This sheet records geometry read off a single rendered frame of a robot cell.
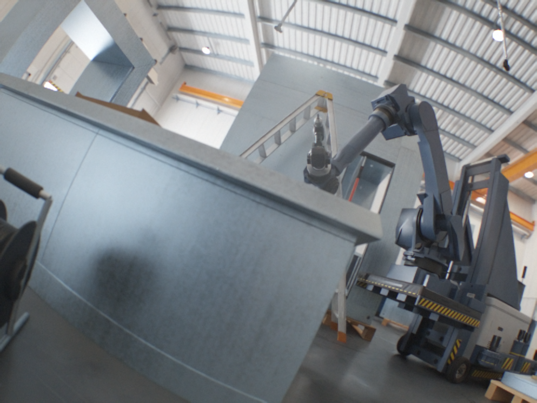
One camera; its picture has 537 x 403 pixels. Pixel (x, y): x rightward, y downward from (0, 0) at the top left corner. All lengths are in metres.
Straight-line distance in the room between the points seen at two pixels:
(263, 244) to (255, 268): 0.06
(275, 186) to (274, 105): 3.36
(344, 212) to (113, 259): 0.63
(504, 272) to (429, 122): 1.75
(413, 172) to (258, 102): 2.26
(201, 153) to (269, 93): 3.43
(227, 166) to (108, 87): 2.06
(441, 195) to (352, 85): 2.40
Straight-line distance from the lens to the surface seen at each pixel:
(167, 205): 0.80
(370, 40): 10.47
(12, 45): 1.98
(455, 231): 2.39
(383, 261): 3.52
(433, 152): 2.33
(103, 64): 2.92
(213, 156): 0.73
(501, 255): 3.18
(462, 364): 2.89
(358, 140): 2.03
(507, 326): 3.42
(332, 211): 0.67
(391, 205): 3.64
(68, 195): 1.00
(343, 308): 2.70
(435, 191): 2.35
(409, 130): 2.40
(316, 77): 4.28
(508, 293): 3.42
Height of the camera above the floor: 0.45
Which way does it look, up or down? 10 degrees up
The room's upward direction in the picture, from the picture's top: 24 degrees clockwise
